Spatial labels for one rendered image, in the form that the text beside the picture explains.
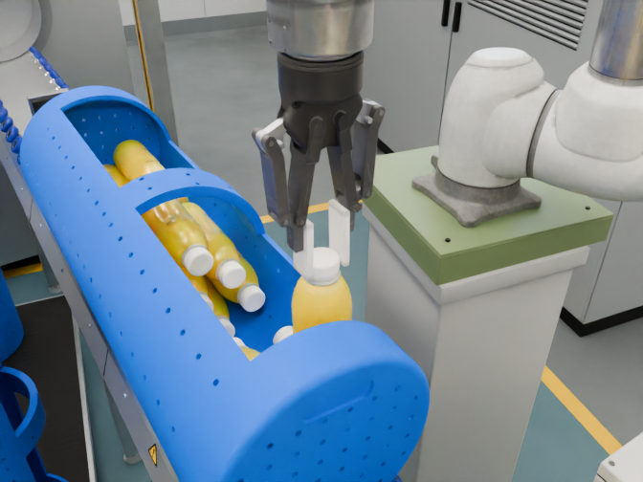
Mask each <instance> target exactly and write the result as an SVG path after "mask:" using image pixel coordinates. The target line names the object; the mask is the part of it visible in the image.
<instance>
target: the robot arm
mask: <svg viewBox="0 0 643 482"><path fill-rule="evenodd" d="M266 9H267V27H268V40H269V43H270V44H271V45H272V46H273V47H274V48H275V49H277V50H278V52H277V73H278V89H279V92H280V97H281V103H280V106H279V109H278V111H277V120H275V121H274V122H273V123H271V124H270V125H269V126H267V127H266V128H265V129H262V128H261V127H256V128H255V129H254V130H253V132H252V137H253V139H254V141H255V144H256V145H257V147H258V149H259V151H260V159H261V166H262V174H263V182H264V189H265V196H266V204H267V211H268V215H269V216H270V217H271V218H272V219H273V220H275V221H276V222H277V223H278V224H279V225H280V226H281V227H282V228H286V232H287V245H288V246H289V248H290V249H292V250H293V251H294V268H295V269H296V270H297V271H298V272H299V273H300V274H301V275H302V276H303V277H304V278H305V279H306V280H307V281H310V280H313V263H314V224H313V223H311V222H310V221H309V220H308V219H307V214H308V209H309V202H310V196H311V189H312V184H313V178H314V171H315V165H316V163H318V162H319V160H320V155H321V150H322V149H324V148H326V149H327V155H328V160H329V165H330V170H331V176H332V182H333V187H334V192H335V197H336V199H338V202H337V201H336V200H334V199H332V200H329V202H328V205H329V249H332V250H334V251H335V252H336V253H337V254H338V255H339V257H340V263H341V264H342V265H343V266H344V267H346V266H348V265H349V233H350V232H353V231H354V228H355V212H359V211H360V210H361V209H362V206H363V205H362V204H360V203H359V201H360V200H361V199H363V198H365V199H367V198H369V197H370V196H371V194H372V188H373V179H374V169H375V160H376V150H377V141H378V132H379V128H380V125H381V123H382V120H383V117H384V115H385V113H386V109H385V107H383V106H381V105H379V104H378V103H376V102H374V101H372V100H370V99H364V100H363V99H362V97H361V95H360V92H361V90H362V88H363V81H364V51H363V49H365V48H366V47H368V46H369V45H370V43H371V42H372V39H373V22H374V0H266ZM354 121H355V123H354ZM353 123H354V131H353V143H352V140H351V135H350V128H351V127H352V125H353ZM285 132H286V133H287V134H288V135H289V136H290V137H291V141H290V152H291V163H290V169H289V177H288V184H287V179H286V169H285V161H284V156H283V153H282V151H281V149H283V148H284V146H285V144H284V141H283V135H284V133H285ZM351 150H352V156H351V153H350V151H351ZM431 164H432V165H433V167H434V168H435V169H436V172H435V173H434V174H429V175H422V176H416V177H414V178H412V180H411V186H412V187H413V188H414V189H416V190H419V191H421V192H423V193H424V194H426V195H427V196H428V197H430V198H431V199H432V200H433V201H435V202H436V203H437V204H438V205H440V206H441V207H443V208H444V209H445V210H447V211H448V212H449V213H450V214H451V215H452V216H454V217H455V218H456V220H457V221H458V223H459V224H460V225H461V226H463V227H466V228H473V227H476V226H477V225H479V224H480V223H482V222H485V221H488V220H491V219H495V218H498V217H501V216H504V215H507V214H510V213H514V212H517V211H520V210H524V209H530V208H539V207H540V206H541V203H542V198H541V197H540V196H539V195H537V194H535V193H533V192H531V191H529V190H527V189H525V188H523V187H522V186H521V178H532V179H535V180H538V181H541V182H543V183H546V184H548V185H551V186H554V187H558V188H561V189H564V190H567V191H571V192H574V193H578V194H582V195H586V196H589V197H593V198H598V199H603V200H609V201H617V202H643V0H604V1H603V5H602V9H601V13H600V17H599V21H598V25H597V30H596V34H595V37H594V42H593V46H592V50H591V54H590V59H589V61H588V62H587V63H585V64H584V65H582V66H581V67H580V68H578V69H577V70H576V71H575V72H574V73H573V74H571V75H570V77H569V78H568V81H567V83H566V86H565V89H564V90H559V89H557V88H556V87H554V86H552V85H551V84H549V83H547V82H546V81H544V80H543V69H542V67H541V66H540V64H539V63H538V62H537V61H536V59H535V58H533V57H532V56H530V55H528V54H527V53H525V52H524V51H521V50H518V49H513V48H488V49H482V50H479V51H477V52H474V53H473V54H472V55H471V56H470V57H469V59H468V60H467V61H466V62H465V64H464V65H463V66H462V67H461V68H460V70H459V71H458V72H457V74H456V76H455V79H454V81H453V83H452V85H451V87H450V90H449V93H448V96H447V98H446V102H445V106H444V111H443V116H442V122H441V127H440V135H439V146H438V153H434V154H433V155H432V157H431Z"/></svg>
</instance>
